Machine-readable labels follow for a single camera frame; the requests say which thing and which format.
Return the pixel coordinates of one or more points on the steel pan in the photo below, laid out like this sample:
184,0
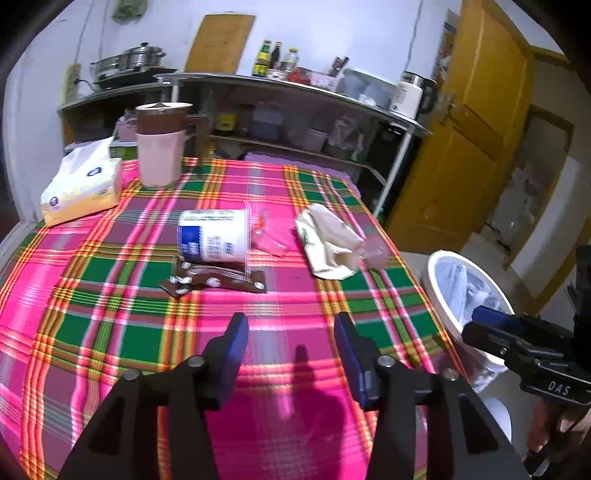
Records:
108,67

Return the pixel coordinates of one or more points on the pink utensil holder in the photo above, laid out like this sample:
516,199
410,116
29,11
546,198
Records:
325,82

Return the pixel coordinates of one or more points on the pink plastic bag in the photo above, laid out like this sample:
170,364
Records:
125,129

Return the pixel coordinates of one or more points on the pink plastic wrapper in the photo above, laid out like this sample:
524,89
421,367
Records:
274,235

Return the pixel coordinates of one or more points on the beige paper bag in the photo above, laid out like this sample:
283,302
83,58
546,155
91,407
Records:
323,244

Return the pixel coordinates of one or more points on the white electric kettle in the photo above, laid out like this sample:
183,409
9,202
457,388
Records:
406,94

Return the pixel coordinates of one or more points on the brown snack wrapper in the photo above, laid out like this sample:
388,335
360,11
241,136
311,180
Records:
217,279

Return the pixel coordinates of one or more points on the red jar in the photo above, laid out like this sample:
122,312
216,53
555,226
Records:
300,76

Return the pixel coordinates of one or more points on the metal stove counter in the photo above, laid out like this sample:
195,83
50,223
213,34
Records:
101,99

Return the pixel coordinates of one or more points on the white blue paper cup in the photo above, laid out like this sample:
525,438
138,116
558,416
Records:
212,235

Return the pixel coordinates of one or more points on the white round bin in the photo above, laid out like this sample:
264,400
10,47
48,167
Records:
434,286

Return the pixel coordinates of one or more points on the clear plastic bin liner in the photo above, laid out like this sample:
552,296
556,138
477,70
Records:
461,286

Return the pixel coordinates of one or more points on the small white bowl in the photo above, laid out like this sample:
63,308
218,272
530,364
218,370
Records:
277,74

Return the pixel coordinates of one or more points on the person's right hand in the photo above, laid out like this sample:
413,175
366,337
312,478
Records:
549,424

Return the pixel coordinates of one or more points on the yellow label bottle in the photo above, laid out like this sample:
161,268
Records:
227,122

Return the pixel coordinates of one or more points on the clear plastic container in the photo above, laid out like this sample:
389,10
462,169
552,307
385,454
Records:
369,85

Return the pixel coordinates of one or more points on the pink brown pitcher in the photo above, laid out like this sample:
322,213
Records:
159,157

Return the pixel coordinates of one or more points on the metal kitchen shelf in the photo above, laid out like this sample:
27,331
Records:
277,85

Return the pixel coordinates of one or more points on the pink green plaid tablecloth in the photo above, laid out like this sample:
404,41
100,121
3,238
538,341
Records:
138,332

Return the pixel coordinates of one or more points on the pink plastic tub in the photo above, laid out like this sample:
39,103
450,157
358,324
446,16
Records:
315,141

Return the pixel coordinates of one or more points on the crumpled plastic bag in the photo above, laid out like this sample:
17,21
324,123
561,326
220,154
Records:
346,136

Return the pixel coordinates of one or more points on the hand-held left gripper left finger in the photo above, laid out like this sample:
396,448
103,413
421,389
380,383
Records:
233,355

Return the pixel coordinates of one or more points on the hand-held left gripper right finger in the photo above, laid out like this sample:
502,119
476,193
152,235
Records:
351,364

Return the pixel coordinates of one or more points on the steel steamer pot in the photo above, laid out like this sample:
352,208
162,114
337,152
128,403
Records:
143,57

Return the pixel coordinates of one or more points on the yellow power strip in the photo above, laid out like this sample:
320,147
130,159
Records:
71,83

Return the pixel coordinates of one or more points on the dark sauce bottle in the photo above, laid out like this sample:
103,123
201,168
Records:
276,55

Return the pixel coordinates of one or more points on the yellow wooden door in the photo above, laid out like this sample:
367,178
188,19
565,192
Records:
475,138

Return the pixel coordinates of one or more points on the green glass bottle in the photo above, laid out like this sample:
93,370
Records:
261,60

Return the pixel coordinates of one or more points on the clear plastic bottle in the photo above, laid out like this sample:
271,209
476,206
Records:
290,60

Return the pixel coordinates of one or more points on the green hanging cloth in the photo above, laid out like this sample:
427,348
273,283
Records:
129,7

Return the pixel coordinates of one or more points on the wooden cutting board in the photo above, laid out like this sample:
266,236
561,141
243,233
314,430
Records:
219,44

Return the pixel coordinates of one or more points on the white yellow tissue pack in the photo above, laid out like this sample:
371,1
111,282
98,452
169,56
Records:
78,189

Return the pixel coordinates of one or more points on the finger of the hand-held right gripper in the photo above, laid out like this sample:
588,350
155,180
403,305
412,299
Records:
485,339
496,317

